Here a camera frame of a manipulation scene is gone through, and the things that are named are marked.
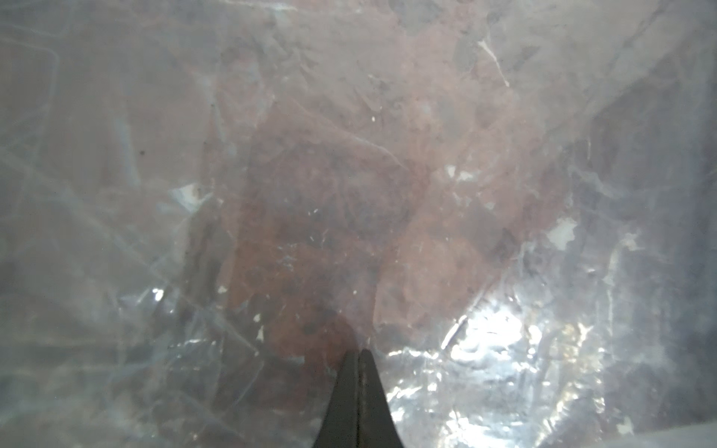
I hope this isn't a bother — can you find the clear plastic vacuum bag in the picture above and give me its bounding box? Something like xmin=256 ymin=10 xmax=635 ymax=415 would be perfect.
xmin=1 ymin=1 xmax=716 ymax=447

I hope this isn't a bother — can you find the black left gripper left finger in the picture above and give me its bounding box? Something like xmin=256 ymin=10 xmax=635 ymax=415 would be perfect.
xmin=313 ymin=351 xmax=359 ymax=448

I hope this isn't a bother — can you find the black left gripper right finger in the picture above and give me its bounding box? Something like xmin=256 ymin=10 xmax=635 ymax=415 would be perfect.
xmin=358 ymin=350 xmax=403 ymax=448

